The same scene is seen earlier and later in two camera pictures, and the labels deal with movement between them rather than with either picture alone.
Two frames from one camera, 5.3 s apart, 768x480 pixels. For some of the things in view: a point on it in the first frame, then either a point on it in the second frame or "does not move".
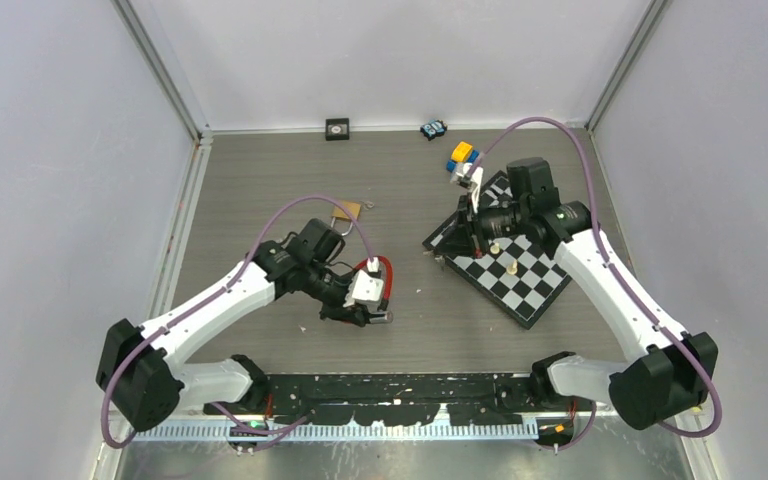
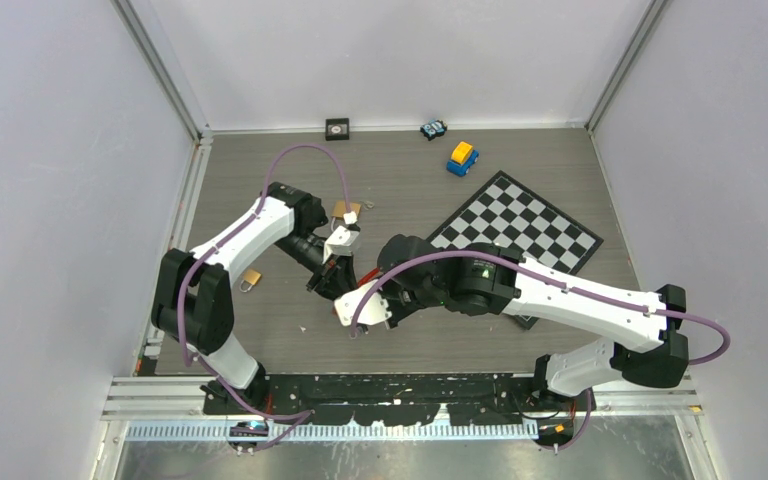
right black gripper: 458,240 -> 398,315
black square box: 337,129 does not move
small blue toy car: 433,129 does not move
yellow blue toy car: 462,153 does not move
